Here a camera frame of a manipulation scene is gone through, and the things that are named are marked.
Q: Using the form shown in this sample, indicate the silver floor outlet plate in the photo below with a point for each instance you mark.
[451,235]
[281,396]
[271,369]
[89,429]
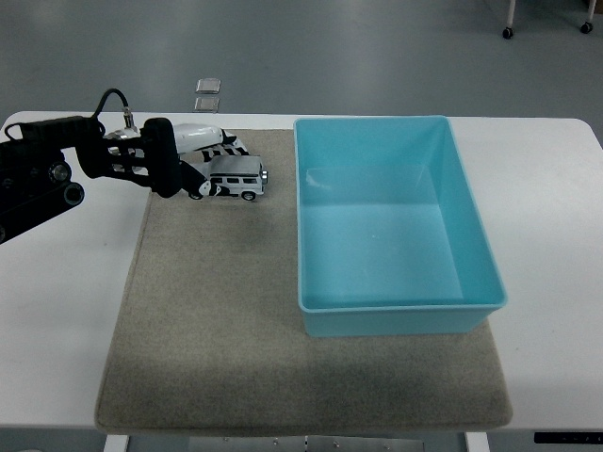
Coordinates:
[206,104]
[208,85]

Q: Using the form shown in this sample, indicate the white toy car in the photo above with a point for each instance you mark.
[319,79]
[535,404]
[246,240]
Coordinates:
[238,180]

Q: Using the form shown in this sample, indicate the beige felt mat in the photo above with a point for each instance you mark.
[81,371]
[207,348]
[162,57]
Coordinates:
[212,306]

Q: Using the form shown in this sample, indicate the black table control panel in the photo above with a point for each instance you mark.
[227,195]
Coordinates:
[567,437]

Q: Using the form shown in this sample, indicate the white cart leg with caster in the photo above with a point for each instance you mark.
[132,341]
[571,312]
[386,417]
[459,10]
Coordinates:
[589,19]
[510,16]

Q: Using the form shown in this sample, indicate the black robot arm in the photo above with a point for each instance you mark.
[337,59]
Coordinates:
[118,157]

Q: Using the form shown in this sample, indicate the blue plastic box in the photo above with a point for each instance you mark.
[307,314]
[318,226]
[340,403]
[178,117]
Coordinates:
[381,245]

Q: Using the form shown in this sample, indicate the white table leg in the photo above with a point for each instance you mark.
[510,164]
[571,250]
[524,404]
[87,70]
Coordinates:
[477,442]
[115,443]

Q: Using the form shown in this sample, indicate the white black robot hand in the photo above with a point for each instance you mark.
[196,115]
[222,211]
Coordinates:
[195,136]

